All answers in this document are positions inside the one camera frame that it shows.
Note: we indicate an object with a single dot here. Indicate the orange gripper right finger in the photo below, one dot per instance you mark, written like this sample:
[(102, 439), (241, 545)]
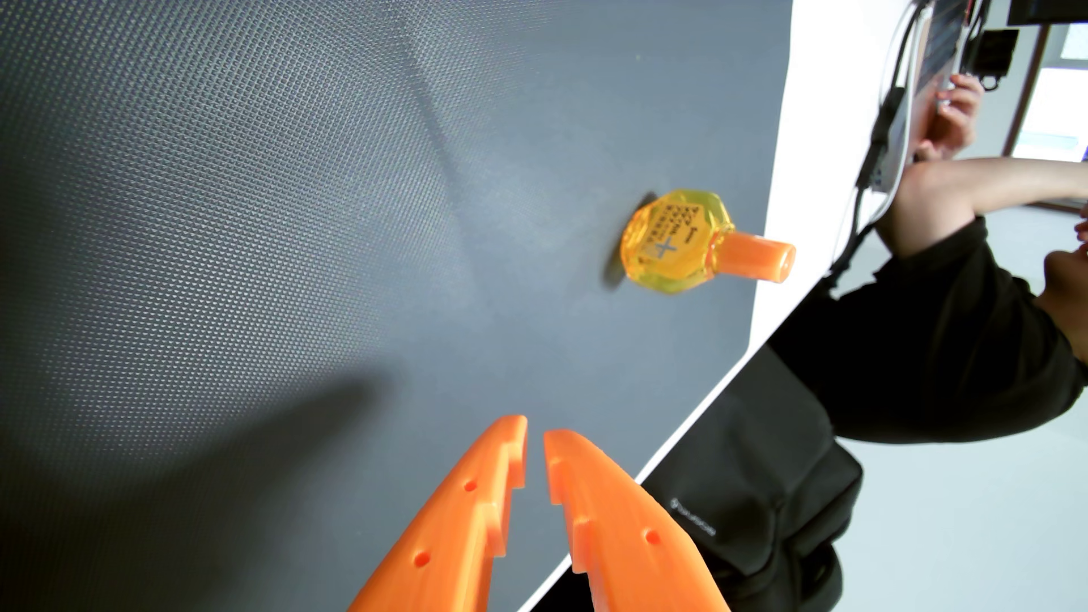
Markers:
[(629, 552)]

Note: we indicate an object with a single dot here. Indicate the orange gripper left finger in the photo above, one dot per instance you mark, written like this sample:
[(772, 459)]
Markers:
[(450, 535)]

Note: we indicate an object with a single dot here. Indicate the yellow eyedrops bottle orange cap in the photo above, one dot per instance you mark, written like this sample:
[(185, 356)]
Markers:
[(676, 242)]

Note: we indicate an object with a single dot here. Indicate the person's hand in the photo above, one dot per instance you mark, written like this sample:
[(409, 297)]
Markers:
[(954, 119)]

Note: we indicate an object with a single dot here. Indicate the black fabric bag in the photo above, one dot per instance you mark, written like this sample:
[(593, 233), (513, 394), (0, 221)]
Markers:
[(748, 476)]

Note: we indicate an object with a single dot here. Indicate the dark grey textured mat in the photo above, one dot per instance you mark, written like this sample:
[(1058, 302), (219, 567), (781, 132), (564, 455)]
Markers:
[(297, 212)]

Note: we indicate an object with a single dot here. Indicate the person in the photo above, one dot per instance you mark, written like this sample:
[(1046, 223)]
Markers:
[(943, 340)]

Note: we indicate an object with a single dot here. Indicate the black power adapter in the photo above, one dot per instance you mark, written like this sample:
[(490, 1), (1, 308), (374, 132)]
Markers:
[(991, 53)]

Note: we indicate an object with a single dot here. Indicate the black monitor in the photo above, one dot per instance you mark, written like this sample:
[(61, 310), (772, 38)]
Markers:
[(1047, 10)]

